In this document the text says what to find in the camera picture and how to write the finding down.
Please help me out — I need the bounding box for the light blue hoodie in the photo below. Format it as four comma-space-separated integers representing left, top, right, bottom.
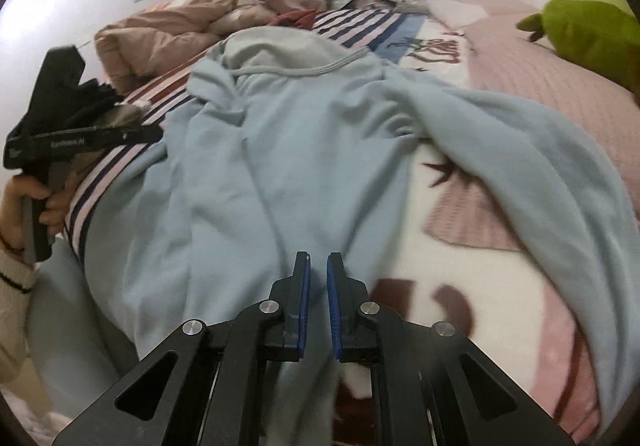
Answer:
25, 28, 636, 446

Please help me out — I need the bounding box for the pink bedspread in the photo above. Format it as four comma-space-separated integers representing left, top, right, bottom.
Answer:
430, 0, 640, 212

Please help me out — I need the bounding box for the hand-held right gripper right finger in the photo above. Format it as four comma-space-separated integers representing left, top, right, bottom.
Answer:
326, 251, 576, 446

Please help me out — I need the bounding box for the dark red garment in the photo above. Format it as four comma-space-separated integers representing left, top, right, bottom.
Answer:
272, 10, 317, 30

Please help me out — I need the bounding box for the person's left forearm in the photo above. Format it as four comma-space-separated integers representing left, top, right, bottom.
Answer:
0, 240, 41, 379

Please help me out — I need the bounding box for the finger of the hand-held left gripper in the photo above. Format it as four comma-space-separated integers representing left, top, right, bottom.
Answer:
107, 125, 165, 145

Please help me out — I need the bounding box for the black cloth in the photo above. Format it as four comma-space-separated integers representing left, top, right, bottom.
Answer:
74, 78, 124, 125

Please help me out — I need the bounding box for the person's left hand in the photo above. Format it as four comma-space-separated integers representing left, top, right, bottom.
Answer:
0, 174, 73, 252

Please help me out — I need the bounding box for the beige fleece cloth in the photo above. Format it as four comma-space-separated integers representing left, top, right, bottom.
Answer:
106, 105, 151, 128

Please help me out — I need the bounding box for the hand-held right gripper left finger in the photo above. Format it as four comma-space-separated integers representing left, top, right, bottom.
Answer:
51, 251, 312, 446

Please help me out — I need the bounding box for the green plush toy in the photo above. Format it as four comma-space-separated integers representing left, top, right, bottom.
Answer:
517, 0, 640, 94

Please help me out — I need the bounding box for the beige quilt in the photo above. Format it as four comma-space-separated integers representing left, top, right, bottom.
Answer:
94, 0, 281, 94

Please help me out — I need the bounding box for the striped printed fleece blanket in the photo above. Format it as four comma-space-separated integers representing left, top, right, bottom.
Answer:
62, 6, 606, 444

